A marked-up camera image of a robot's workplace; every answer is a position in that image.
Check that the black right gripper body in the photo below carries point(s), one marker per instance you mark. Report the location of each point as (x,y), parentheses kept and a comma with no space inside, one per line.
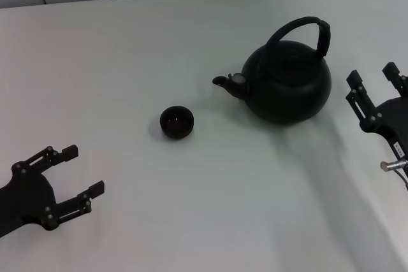
(395,122)

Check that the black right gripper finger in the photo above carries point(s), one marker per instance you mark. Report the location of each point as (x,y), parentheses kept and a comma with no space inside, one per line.
(390,69)
(354,78)

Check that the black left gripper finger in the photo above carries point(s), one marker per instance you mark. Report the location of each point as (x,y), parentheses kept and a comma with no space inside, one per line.
(95,189)
(68,152)

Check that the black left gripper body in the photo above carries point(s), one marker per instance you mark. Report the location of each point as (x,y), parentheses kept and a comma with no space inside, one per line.
(28,198)

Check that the black round teapot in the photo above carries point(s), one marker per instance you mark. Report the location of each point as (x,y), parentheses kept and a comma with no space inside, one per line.
(287,90)

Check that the small black teacup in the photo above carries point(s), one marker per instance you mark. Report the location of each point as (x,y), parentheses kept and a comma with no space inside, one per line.
(177,123)

